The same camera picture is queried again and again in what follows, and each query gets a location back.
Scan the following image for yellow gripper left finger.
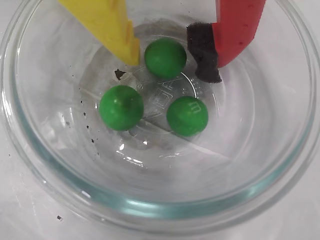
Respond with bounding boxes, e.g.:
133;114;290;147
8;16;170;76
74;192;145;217
57;0;140;66

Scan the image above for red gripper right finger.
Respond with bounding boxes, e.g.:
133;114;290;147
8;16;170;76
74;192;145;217
186;0;267;83

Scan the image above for green round candy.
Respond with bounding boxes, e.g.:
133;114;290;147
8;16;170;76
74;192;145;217
166;96;209;137
144;38;188;79
99;84;145;132

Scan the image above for glass bowl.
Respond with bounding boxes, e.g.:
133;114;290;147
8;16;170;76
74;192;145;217
0;0;320;227

